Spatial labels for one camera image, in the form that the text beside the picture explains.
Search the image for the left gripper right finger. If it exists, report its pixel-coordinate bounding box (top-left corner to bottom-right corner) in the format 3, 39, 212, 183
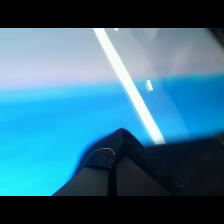
107, 127, 176, 197

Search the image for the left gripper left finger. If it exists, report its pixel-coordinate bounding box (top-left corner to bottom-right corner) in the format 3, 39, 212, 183
52, 132, 118, 197

